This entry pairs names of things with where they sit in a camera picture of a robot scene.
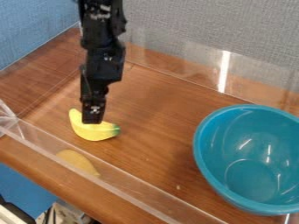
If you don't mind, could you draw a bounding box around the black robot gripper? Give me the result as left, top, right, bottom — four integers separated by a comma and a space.
80, 40, 126, 124

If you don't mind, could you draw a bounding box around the yellow toy banana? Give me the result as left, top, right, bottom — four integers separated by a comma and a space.
69, 108, 120, 142

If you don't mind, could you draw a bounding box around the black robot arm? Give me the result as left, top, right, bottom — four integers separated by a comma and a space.
78, 0, 126, 124

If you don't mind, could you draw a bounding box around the white cluttered object below table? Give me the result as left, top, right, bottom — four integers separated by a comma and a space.
34, 200, 94, 224

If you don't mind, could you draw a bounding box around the blue plastic bowl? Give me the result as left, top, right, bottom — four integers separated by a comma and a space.
192, 104, 299, 216

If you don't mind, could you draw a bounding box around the dark object under table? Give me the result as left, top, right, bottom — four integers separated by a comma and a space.
0, 195, 36, 224

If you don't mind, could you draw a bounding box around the clear acrylic front barrier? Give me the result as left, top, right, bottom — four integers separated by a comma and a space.
0, 101, 228, 224

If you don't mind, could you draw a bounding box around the clear acrylic barrier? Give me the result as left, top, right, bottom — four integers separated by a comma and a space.
0, 101, 228, 224
121, 27, 299, 115

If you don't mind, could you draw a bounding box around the clear acrylic back barrier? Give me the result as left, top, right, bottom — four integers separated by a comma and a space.
121, 27, 299, 115

